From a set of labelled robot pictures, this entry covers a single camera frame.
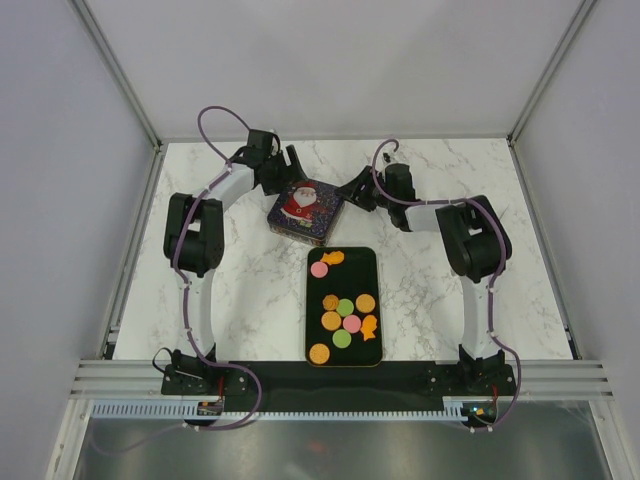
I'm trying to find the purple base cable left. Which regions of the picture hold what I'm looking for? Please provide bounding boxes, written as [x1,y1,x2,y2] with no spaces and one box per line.
[182,367,265,434]

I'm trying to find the gold tin lid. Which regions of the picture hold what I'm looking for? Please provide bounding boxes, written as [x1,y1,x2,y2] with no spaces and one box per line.
[267,179,344,224]

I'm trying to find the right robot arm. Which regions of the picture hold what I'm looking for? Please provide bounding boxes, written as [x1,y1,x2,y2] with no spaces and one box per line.
[336,164,512,395]

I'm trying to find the orange dotted biscuit right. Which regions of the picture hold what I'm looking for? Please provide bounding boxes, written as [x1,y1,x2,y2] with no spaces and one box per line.
[355,294,376,314]

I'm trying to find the orange fish cookie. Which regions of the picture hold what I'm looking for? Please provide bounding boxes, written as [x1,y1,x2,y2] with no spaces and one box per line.
[321,251,345,266]
[360,314,378,341]

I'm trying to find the aluminium frame post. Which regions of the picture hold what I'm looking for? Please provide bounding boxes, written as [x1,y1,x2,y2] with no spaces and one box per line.
[506,0,599,148]
[68,0,163,152]

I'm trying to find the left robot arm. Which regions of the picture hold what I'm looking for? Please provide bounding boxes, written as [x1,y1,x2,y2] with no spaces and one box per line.
[163,129,306,394]

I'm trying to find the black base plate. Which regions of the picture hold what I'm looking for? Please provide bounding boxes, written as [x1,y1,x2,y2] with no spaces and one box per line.
[161,361,515,412]

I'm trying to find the pink sandwich cookie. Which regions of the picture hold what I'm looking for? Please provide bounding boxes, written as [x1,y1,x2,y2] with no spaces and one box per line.
[310,261,329,278]
[342,314,362,334]

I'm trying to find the orange dotted biscuit bottom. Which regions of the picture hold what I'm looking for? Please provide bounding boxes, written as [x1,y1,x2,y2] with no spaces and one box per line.
[308,343,330,365]

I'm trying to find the orange dotted biscuit middle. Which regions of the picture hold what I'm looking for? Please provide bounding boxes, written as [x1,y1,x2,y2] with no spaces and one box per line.
[321,311,342,332]

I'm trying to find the orange dotted biscuit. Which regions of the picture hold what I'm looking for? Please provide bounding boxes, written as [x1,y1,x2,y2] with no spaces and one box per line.
[321,311,342,332]
[355,294,376,314]
[308,343,330,365]

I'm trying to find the aluminium front rail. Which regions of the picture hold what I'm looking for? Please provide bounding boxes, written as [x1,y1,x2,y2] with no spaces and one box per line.
[70,360,613,400]

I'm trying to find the green sandwich cookie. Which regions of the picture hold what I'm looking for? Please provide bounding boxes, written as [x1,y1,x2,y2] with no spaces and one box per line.
[336,298,355,317]
[332,329,352,349]

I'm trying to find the orange fish cookie lower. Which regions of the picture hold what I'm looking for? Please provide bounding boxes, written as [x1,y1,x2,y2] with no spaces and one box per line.
[360,314,378,341]

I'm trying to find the black rectangular tray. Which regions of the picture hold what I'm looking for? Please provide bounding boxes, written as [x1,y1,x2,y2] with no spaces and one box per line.
[304,247,383,368]

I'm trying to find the pink sandwich cookie lower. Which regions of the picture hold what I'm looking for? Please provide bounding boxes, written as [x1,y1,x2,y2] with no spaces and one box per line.
[342,314,362,334]

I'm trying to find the aluminium frame left post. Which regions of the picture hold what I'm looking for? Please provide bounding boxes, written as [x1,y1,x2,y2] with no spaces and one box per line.
[68,0,163,152]

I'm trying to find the white slotted cable duct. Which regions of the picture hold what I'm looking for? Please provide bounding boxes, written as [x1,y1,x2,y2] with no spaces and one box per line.
[91,399,468,422]

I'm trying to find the green sandwich cookie upper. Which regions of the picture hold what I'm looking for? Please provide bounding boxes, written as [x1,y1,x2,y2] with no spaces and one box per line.
[336,298,355,317]

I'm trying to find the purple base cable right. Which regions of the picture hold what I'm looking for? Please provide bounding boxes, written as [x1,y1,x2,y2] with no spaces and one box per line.
[462,344,524,435]

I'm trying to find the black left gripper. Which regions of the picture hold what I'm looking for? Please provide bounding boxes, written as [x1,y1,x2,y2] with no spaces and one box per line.
[262,148,309,199]

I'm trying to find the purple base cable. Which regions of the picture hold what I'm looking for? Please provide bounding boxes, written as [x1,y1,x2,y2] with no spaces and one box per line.
[462,344,524,435]
[182,367,265,434]

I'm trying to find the pink sandwich cookie top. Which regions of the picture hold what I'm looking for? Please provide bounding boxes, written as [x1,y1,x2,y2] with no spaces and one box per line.
[310,261,329,278]

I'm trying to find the green sandwich cookie lower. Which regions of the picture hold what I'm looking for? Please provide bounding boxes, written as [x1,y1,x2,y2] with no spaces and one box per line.
[332,329,352,349]

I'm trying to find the orange swirl cookie left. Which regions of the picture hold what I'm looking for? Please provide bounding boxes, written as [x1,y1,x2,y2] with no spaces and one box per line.
[322,294,340,311]

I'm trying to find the square cookie tin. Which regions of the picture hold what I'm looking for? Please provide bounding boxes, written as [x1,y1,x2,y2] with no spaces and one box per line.
[268,218,336,247]

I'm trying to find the orange fish cookie top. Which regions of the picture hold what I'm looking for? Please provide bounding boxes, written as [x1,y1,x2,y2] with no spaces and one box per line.
[321,251,345,266]

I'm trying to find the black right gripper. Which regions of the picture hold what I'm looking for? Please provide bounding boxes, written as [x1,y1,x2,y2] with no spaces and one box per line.
[336,168,394,215]

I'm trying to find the aluminium frame right post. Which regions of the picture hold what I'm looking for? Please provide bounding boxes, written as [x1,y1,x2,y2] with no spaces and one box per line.
[506,0,599,148]

